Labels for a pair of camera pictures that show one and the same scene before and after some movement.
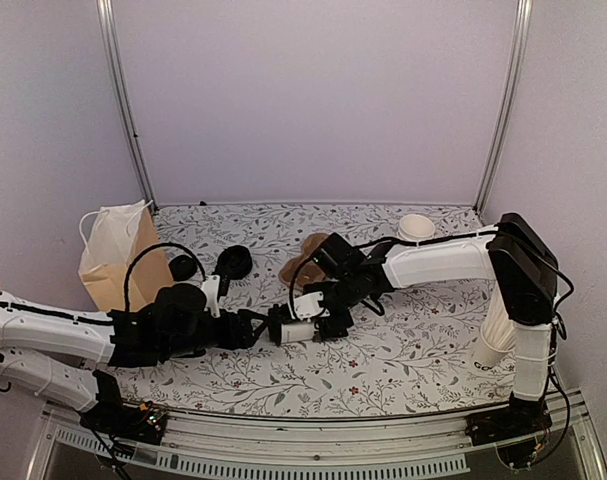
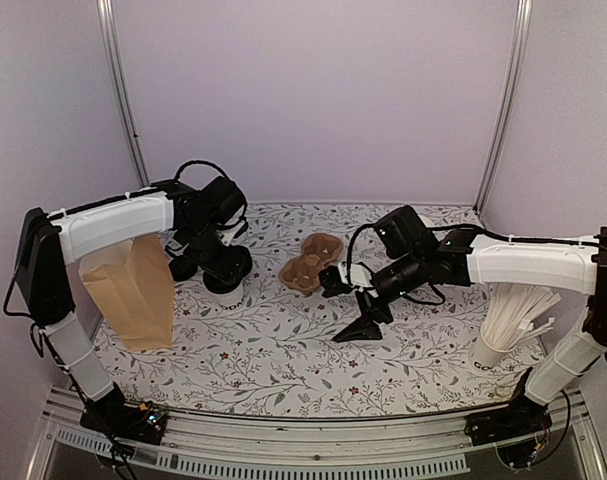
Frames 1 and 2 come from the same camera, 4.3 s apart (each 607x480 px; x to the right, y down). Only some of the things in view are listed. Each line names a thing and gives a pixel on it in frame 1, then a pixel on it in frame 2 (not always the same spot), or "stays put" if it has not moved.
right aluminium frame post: (522, 47) stays put
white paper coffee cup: (294, 332) → (231, 302)
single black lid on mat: (183, 267) stays put
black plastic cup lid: (275, 324) → (223, 281)
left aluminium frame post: (111, 59) stays put
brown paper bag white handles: (126, 261) stays put
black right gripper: (333, 329) → (365, 328)
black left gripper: (240, 321) → (234, 260)
